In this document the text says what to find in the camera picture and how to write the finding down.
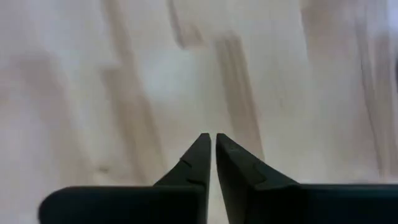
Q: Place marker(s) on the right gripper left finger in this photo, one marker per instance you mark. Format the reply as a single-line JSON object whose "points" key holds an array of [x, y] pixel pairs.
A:
{"points": [[140, 205]]}

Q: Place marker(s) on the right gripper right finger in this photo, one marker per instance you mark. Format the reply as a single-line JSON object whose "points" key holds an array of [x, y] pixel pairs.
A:
{"points": [[295, 205]]}

